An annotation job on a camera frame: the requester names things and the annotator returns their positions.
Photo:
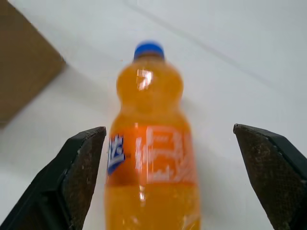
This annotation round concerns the orange soda bottle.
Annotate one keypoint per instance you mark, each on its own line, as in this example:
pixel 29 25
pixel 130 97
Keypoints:
pixel 151 143

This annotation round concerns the brown cardboard box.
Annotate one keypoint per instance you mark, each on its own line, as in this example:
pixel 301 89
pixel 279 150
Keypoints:
pixel 21 64

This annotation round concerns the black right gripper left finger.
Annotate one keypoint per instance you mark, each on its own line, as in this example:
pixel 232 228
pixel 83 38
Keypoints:
pixel 62 182

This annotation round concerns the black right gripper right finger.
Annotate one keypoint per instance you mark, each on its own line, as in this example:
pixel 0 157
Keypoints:
pixel 273 177

